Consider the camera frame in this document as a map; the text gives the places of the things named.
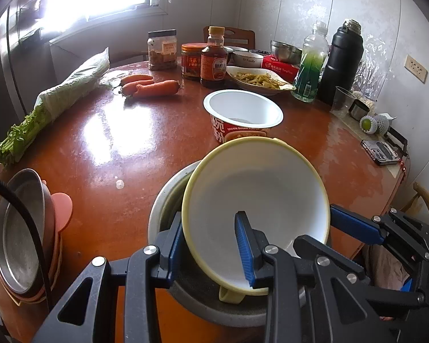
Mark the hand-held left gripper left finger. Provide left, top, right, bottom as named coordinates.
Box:
left=30, top=212, right=184, bottom=343

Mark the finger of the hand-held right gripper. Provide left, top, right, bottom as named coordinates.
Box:
left=293, top=234, right=427, bottom=310
left=330, top=204, right=429, bottom=276

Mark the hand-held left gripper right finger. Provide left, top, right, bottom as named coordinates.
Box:
left=235, top=211, right=397, bottom=343

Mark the grey metal bowl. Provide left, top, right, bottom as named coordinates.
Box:
left=148, top=160, right=308, bottom=327

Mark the yellow bowl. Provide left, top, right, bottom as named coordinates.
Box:
left=182, top=137, right=331, bottom=304

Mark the metal plate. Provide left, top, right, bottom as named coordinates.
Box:
left=0, top=169, right=56, bottom=295

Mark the brown cloth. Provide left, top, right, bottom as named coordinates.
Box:
left=361, top=245, right=412, bottom=288

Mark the phone in case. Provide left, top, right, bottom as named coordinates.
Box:
left=360, top=139, right=401, bottom=167

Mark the green fruit in foam net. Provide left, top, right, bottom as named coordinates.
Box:
left=358, top=115, right=376, bottom=135

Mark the white foam net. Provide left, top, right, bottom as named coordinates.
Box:
left=374, top=112, right=397, bottom=137

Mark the small steel cup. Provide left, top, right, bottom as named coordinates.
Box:
left=348, top=99, right=370, bottom=121

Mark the clear plastic cup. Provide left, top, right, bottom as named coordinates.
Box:
left=330, top=86, right=357, bottom=119

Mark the red paper noodle bowl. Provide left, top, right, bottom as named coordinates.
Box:
left=203, top=89, right=284, bottom=145

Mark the black thermos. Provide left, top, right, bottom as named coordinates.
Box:
left=316, top=19, right=364, bottom=107

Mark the clear plastic bag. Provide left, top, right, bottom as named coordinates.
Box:
left=354, top=32, right=392, bottom=115

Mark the green drink bottle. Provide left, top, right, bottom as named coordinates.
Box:
left=291, top=20, right=330, bottom=103

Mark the carrot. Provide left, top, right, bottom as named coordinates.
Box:
left=119, top=80, right=156, bottom=98
left=133, top=80, right=184, bottom=98
left=120, top=74, right=154, bottom=87

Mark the plate of pickled vegetables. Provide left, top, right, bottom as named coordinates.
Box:
left=225, top=65, right=297, bottom=96

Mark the red tissue box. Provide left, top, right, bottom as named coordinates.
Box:
left=261, top=54, right=301, bottom=77

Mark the large steel bowl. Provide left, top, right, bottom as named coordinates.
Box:
left=270, top=40, right=303, bottom=63

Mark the brown sauce bottle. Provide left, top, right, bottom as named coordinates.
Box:
left=200, top=26, right=229, bottom=89

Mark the grey ceramic bowl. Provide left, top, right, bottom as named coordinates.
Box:
left=232, top=52, right=264, bottom=68

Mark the red sauce jar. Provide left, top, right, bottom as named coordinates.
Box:
left=181, top=43, right=208, bottom=80

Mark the celery bunch in plastic bag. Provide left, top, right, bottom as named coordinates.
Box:
left=0, top=47, right=111, bottom=167

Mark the clear jar with black lid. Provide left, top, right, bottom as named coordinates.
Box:
left=147, top=29, right=178, bottom=71

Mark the grey refrigerator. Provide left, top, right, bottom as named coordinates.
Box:
left=0, top=2, right=56, bottom=115

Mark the wall power outlet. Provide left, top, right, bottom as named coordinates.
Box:
left=405, top=54, right=428, bottom=83

